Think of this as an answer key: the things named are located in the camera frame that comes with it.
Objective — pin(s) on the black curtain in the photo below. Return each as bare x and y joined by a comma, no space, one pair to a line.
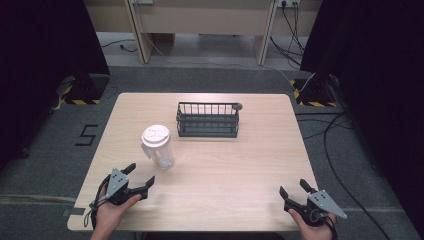
380,83
40,66

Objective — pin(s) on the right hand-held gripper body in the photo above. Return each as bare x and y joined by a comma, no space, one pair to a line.
325,203

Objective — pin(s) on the light wooden desk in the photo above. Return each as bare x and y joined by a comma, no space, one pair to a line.
200,15

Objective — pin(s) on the person's right hand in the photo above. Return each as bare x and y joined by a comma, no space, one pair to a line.
316,230

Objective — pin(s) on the white power strip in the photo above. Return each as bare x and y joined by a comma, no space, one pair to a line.
142,1

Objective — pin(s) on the clear plastic jug white lid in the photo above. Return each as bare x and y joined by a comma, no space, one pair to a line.
158,146

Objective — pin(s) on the grey tape patch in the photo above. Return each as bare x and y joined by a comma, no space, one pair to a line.
74,211

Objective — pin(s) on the black stand base striped tape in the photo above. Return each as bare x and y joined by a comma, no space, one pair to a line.
313,95
85,90

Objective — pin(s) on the white wall socket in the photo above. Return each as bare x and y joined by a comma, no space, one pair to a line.
288,2

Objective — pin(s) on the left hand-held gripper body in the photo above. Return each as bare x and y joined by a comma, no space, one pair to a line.
116,185

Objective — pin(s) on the person's left hand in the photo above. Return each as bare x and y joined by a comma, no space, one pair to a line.
108,215

